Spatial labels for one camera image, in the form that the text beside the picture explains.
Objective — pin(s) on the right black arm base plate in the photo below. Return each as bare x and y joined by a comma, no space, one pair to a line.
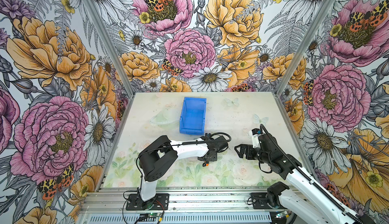
262,201

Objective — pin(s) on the aluminium corner post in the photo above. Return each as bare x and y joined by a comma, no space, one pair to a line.
314,26
104,35

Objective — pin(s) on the right aluminium corner post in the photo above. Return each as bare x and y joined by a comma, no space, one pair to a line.
314,26

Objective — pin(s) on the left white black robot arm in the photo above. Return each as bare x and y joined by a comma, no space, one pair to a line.
156,159

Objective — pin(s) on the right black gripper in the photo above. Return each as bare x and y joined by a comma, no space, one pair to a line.
243,147

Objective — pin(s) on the blue plastic bin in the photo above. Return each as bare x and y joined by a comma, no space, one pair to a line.
193,114

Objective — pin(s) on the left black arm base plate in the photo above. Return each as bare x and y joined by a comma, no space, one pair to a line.
159,202

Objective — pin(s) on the white slotted cable duct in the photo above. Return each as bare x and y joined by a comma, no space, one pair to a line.
184,218

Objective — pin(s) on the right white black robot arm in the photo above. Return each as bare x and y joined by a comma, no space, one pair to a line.
299,192

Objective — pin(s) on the right green circuit board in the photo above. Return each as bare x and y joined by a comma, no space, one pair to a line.
282,215

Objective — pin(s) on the left green circuit board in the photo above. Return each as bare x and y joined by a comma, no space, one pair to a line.
149,216

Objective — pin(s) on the aluminium front rail frame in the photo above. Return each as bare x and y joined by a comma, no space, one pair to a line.
181,200

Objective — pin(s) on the green circuit board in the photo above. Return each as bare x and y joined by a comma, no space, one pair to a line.
282,215
149,216

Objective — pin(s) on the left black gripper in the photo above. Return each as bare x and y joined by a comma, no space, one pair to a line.
212,158

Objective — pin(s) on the left aluminium corner post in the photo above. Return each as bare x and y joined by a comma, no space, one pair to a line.
104,35

